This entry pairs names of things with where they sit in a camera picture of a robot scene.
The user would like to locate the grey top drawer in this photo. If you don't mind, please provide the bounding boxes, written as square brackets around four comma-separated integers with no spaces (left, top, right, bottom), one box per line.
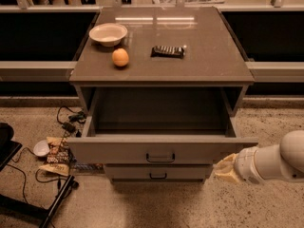
[68,87,257,164]

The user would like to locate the grey drawer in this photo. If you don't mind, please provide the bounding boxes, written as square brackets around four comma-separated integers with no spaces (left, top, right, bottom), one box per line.
[104,164,213,181]
[68,87,257,164]

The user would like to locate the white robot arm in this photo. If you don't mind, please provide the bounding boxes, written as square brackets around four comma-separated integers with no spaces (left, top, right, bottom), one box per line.
[214,130,304,184]

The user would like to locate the grey bottom drawer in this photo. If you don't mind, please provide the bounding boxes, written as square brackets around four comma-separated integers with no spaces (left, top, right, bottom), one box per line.
[104,164,213,181]

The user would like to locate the grey drawer cabinet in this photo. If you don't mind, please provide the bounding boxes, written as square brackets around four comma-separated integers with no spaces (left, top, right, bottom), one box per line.
[68,7,257,182]

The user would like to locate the dark striped snack bar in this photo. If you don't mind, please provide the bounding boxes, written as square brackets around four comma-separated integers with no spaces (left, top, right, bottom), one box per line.
[151,46,184,59]

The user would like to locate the snack packages on floor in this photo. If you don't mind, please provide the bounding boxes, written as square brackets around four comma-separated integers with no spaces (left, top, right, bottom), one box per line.
[71,162,104,172]

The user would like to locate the orange fruit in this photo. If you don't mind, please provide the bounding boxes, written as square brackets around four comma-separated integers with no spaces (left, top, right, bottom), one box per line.
[112,48,129,67]

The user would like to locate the white bowl on cabinet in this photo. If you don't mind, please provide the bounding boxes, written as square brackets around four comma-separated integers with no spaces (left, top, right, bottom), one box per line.
[89,23,127,47]

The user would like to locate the white bowl on floor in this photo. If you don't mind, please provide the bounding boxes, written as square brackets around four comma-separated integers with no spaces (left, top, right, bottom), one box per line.
[33,140,49,157]

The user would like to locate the black stand base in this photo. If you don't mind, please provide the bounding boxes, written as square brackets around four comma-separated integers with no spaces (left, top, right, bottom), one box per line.
[0,175,77,228]

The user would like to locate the black power adapter cable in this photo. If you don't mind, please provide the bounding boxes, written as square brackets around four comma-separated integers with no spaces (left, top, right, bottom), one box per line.
[56,105,87,135]

